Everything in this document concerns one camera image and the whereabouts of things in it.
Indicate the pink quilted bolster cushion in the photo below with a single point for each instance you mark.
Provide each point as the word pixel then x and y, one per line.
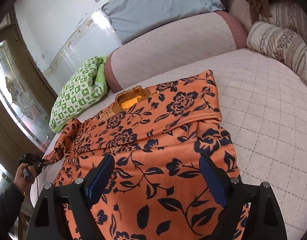
pixel 173 45

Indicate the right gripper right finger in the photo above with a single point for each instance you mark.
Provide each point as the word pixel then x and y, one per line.
pixel 265 219

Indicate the person's left hand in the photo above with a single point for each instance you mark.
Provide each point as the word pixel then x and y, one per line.
pixel 20 181

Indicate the green white patterned pillow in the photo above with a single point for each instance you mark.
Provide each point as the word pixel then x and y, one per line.
pixel 86 87

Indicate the dark sleeve left forearm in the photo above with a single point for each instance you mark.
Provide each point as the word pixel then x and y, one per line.
pixel 10 205

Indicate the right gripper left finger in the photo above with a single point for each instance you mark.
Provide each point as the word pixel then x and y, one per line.
pixel 48 220

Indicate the light blue pillow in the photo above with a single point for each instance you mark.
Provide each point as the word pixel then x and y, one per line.
pixel 133 18

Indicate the striped beige quilt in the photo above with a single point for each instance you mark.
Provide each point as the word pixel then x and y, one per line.
pixel 282 36

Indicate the wooden glass door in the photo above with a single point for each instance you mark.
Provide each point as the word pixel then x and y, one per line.
pixel 25 102

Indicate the orange black floral garment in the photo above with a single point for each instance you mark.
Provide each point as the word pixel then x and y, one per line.
pixel 156 190

